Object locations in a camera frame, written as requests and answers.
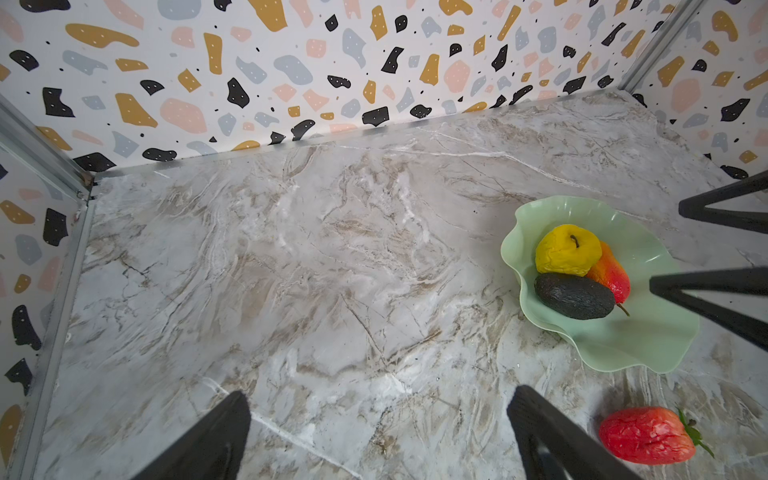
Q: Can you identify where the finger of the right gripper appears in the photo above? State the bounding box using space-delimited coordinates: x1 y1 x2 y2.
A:
678 172 767 234
649 266 768 352

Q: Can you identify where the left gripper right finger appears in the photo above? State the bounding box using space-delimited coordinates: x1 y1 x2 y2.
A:
506 385 639 480

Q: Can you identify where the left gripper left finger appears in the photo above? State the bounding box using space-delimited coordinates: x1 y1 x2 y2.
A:
134 391 251 480

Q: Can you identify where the red-orange fake mango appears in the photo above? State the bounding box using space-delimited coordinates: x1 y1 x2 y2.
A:
586 241 631 316

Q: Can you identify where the dark fake avocado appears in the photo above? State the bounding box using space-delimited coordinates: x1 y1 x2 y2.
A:
534 273 616 320

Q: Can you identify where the yellow fake apple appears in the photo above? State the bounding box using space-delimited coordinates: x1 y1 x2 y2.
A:
535 224 602 277

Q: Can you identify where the red fake strawberry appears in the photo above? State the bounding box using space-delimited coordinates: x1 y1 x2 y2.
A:
598 406 715 465

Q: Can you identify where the light green wavy bowl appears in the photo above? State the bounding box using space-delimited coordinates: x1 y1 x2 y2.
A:
500 196 699 373

